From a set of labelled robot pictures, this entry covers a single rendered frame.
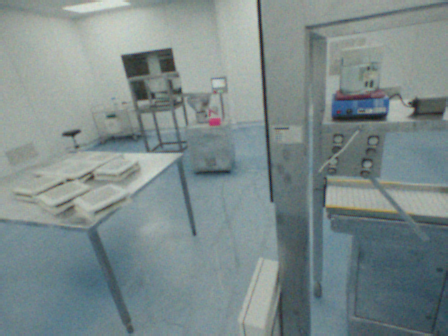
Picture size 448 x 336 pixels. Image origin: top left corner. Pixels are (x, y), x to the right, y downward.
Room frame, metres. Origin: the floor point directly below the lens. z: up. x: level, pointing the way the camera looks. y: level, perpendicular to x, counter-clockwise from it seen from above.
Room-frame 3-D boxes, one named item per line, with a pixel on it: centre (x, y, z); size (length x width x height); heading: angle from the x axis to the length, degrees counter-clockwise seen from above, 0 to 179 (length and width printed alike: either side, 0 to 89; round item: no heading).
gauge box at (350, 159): (0.99, -0.51, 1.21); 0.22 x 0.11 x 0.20; 66
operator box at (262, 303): (0.40, -0.04, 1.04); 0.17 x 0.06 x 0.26; 156
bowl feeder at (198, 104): (3.94, 0.25, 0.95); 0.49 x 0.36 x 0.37; 78
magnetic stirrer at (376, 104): (1.06, -0.56, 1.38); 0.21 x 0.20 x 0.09; 156
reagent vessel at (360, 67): (1.07, -0.57, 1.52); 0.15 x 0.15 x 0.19
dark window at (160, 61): (6.79, 1.59, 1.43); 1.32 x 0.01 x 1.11; 78
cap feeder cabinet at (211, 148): (3.87, 0.22, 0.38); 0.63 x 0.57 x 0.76; 78
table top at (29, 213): (1.96, 1.29, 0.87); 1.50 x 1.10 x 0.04; 69
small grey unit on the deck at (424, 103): (0.96, -0.77, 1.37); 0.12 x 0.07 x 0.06; 66
